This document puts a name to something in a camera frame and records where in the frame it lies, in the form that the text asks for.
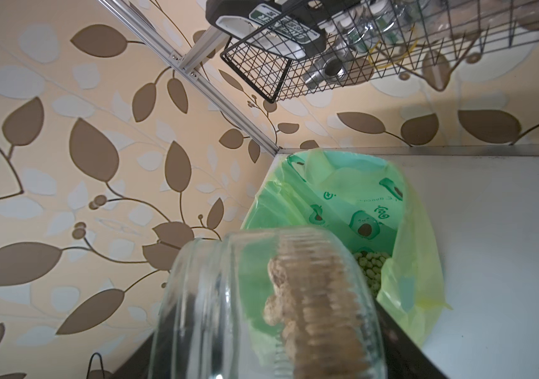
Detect beige lid jar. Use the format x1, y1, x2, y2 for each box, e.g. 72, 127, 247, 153
149, 227, 387, 378

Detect black wire basket back wall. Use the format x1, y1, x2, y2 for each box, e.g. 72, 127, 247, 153
221, 1, 539, 103

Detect green bin with bag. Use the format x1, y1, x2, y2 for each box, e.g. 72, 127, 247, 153
243, 148, 447, 345

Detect pile of peanuts in bin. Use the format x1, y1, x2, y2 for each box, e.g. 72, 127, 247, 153
353, 250, 391, 298

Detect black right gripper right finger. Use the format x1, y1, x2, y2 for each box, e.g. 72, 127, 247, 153
375, 300, 446, 379

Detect black socket set rail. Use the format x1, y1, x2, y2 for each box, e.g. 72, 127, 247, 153
206, 0, 356, 60

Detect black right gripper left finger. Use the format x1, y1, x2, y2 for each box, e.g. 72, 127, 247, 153
110, 335, 154, 379

